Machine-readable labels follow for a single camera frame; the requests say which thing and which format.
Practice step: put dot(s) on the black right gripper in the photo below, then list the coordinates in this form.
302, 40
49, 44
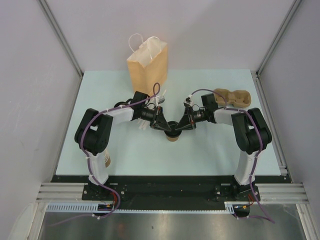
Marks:
187, 123

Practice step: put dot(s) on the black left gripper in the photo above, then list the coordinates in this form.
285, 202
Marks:
157, 121

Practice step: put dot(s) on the single brown paper cup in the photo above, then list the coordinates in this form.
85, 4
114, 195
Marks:
172, 138

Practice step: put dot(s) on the stack of brown paper cups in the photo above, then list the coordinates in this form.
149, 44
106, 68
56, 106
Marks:
107, 159

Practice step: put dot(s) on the black plastic cup lid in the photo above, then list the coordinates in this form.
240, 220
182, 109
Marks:
173, 133

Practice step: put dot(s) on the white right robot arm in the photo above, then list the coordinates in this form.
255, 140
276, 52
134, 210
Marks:
251, 132

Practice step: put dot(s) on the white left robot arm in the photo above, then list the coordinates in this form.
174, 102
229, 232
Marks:
93, 132

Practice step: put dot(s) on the brown paper takeout bag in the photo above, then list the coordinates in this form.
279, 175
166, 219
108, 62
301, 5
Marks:
148, 64

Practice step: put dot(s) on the brown cardboard cup carrier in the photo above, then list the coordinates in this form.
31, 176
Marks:
237, 98

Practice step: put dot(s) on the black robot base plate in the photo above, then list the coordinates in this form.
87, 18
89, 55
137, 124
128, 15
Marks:
172, 193

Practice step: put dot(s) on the right white cable duct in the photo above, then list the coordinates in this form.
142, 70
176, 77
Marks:
239, 206

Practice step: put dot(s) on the white cable duct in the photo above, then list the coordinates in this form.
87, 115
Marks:
79, 207
239, 206

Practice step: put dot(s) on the left white cable duct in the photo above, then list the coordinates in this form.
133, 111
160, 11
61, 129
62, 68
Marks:
79, 207

